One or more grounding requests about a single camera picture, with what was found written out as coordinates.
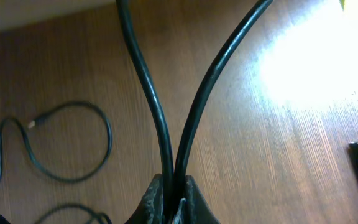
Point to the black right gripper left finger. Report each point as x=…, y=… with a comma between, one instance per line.
x=150, y=207

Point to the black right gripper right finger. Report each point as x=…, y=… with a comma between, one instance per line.
x=193, y=208

